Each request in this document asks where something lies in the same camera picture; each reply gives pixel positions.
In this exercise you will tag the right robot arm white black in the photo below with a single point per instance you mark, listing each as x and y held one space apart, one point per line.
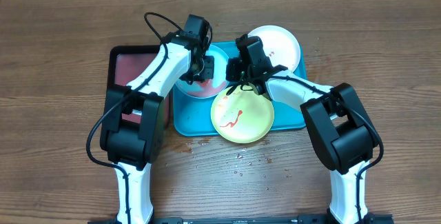
341 133

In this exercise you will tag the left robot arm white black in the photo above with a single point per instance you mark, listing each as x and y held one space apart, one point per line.
132 125

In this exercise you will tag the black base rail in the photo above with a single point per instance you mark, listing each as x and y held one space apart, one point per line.
300 219

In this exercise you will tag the yellow green plate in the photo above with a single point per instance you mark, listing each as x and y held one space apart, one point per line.
240 115

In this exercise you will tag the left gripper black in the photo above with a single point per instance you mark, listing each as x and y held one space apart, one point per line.
209 71

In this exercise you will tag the black tray with red water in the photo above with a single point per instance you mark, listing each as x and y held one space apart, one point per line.
129 61

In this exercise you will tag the light blue plate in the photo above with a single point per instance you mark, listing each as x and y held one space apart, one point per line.
210 87

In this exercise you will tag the white plate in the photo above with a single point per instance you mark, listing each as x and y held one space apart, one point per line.
280 45

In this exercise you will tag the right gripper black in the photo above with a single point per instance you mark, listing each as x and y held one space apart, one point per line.
238 77

